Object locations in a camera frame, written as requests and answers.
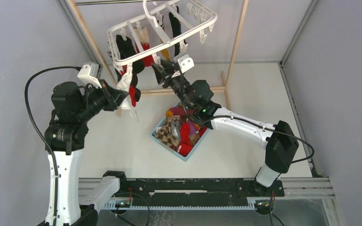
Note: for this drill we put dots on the black mounting rail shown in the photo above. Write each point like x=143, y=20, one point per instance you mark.
x=197, y=192

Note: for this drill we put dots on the wooden drying rack frame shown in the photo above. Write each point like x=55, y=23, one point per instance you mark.
x=83, y=32

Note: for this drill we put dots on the white fluffy sock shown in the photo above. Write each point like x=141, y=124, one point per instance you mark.
x=124, y=84

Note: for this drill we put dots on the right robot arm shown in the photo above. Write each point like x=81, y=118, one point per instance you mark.
x=277, y=140

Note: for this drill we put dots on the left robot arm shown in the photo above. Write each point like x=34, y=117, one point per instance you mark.
x=65, y=141

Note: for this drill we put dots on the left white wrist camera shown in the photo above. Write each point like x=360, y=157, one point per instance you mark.
x=89, y=74

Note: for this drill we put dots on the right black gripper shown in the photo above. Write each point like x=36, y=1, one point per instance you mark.
x=161, y=74

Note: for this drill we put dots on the light blue plastic basket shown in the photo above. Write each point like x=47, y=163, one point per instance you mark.
x=194, y=138

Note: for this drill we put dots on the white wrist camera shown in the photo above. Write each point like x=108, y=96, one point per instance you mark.
x=182, y=63
x=89, y=74

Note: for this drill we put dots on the grey sock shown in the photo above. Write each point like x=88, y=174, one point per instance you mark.
x=175, y=127

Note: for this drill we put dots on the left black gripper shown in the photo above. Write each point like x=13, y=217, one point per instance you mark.
x=113, y=96

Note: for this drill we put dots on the purple striped sock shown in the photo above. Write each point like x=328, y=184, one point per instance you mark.
x=178, y=111

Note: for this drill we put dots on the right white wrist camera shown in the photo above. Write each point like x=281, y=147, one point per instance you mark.
x=182, y=63

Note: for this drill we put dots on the white plastic clip hanger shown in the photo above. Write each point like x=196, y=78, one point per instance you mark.
x=194, y=17

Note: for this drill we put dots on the red hanging sock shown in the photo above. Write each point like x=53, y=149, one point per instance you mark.
x=143, y=38

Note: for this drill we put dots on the black hanging sock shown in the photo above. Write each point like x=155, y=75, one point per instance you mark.
x=176, y=30

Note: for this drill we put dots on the yellow mustard sock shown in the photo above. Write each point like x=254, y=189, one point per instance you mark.
x=164, y=52

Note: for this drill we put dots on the argyle brown sock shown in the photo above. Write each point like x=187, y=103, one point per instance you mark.
x=164, y=136

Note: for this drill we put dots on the red sock in basket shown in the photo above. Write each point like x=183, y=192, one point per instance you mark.
x=185, y=146

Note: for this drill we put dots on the red santa sock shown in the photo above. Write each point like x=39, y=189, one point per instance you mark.
x=132, y=93

